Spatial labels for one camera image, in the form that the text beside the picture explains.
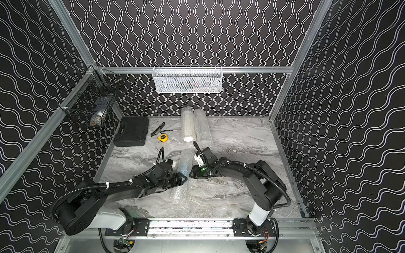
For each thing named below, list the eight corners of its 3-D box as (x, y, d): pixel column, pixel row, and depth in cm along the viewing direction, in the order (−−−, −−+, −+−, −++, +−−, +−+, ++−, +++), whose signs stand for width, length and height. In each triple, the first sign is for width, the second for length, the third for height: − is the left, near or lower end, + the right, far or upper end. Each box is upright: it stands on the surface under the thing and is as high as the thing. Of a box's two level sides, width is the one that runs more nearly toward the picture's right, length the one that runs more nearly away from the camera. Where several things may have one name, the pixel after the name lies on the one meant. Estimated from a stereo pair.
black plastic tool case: (116, 147, 106) (112, 141, 101) (126, 123, 120) (123, 116, 115) (143, 147, 106) (140, 141, 101) (150, 123, 120) (148, 116, 115)
